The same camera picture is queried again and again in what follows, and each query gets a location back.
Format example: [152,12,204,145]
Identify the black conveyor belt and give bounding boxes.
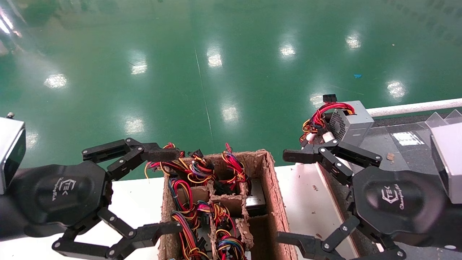
[318,116,462,260]

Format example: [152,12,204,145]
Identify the clear acrylic guide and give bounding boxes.
[425,109,462,136]

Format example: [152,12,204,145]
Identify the brown cardboard divider box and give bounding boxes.
[158,149,298,260]

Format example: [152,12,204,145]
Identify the gray left wrist camera box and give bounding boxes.
[0,113,26,195]

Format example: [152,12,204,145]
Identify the gray wrist camera box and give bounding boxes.
[0,113,26,195]
[431,122,462,204]

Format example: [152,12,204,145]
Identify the power supply multicolour wire bundle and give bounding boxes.
[211,202,249,260]
[168,178,212,260]
[144,143,217,185]

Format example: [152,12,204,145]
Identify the white conveyor end rail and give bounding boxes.
[367,98,462,118]

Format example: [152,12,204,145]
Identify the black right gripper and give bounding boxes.
[277,166,462,260]

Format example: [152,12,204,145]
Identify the white label sticker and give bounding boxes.
[393,132,424,146]

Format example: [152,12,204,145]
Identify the gray right wrist camera box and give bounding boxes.
[431,122,462,204]

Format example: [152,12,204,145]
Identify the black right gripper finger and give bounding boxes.
[283,139,382,185]

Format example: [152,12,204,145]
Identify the metal power supply multicolour cables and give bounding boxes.
[213,143,267,217]

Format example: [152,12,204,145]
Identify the gray power supply red cables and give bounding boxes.
[300,94,375,148]

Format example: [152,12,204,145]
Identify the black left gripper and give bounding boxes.
[0,138,183,260]

